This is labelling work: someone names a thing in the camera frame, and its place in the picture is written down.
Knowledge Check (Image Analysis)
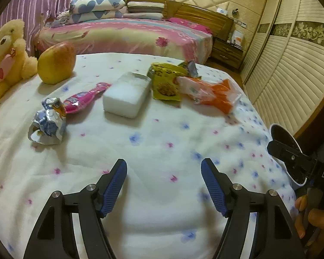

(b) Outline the white foam block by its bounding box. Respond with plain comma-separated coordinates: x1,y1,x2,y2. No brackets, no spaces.
103,71,152,119

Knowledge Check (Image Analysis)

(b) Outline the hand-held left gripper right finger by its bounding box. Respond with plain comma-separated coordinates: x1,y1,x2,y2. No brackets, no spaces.
200,158,305,259

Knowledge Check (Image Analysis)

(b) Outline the cream teddy bear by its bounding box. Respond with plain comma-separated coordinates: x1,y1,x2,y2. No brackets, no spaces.
0,19,38,101

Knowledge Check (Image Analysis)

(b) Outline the white floral blanket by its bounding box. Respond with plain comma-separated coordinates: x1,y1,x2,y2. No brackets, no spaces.
0,52,297,259

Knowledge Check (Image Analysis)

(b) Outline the small silver wrapper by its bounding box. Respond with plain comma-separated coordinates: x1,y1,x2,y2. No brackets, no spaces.
178,61,203,79

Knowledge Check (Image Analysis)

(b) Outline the cream slatted wardrobe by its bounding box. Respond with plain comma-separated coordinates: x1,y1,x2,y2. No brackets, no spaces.
240,0,324,135

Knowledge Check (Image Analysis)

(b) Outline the white orange box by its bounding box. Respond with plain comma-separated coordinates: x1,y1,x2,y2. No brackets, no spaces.
231,30,245,45

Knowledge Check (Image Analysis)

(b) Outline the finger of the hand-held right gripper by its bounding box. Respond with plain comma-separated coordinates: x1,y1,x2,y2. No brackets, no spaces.
267,140,318,180

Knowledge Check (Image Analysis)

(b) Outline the person's right hand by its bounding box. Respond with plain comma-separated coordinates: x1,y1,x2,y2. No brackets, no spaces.
294,194,324,239

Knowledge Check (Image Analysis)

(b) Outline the purple satin curtain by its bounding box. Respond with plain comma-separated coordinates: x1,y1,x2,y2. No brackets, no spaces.
0,0,125,57

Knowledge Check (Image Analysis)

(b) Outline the floral cloth bundle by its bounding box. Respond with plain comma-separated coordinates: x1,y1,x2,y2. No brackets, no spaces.
47,11,72,27

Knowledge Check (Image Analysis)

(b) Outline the silver blue wrapper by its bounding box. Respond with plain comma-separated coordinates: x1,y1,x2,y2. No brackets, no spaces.
27,97,68,145

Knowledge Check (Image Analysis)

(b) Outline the red yellow apple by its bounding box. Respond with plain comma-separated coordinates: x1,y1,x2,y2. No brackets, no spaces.
37,41,77,85

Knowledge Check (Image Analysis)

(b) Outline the wooden headboard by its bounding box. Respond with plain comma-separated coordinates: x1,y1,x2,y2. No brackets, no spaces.
127,0,234,37

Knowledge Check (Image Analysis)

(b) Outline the heart-pattern pillow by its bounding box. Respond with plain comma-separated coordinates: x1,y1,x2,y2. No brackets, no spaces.
70,0,126,14

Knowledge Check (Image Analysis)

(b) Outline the heart print folded quilt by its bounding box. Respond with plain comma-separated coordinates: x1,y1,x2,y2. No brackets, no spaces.
71,9,125,23

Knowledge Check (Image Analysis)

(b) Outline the bed with pink floral sheet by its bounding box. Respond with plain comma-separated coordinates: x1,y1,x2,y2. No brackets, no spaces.
36,17,214,65

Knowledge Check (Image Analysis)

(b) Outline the yellow snack packet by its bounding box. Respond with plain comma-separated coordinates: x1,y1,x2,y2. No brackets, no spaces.
147,63,188,101

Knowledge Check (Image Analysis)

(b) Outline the pink pillow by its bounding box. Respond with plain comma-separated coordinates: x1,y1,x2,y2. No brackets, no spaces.
169,17,213,34

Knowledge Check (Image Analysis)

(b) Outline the grey striped pillow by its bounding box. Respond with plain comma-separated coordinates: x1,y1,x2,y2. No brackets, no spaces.
127,1,165,13

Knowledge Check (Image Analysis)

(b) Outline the white trash bin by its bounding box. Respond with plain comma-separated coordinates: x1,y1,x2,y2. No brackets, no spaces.
270,124,308,186

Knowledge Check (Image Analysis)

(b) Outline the orange plastic packet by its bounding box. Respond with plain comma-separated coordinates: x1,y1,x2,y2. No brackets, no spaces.
175,76,242,114

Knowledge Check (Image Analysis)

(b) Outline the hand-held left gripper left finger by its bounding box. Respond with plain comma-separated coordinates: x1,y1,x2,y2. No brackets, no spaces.
23,159,128,259

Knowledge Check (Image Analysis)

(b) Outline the white pillow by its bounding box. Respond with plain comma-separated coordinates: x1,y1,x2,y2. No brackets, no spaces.
123,12,162,20

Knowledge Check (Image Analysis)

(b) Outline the pink candy wrapper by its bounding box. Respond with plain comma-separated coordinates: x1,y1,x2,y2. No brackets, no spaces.
63,82,112,114

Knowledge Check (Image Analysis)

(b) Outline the wooden nightstand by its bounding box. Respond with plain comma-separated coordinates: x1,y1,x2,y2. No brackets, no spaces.
211,38,245,69

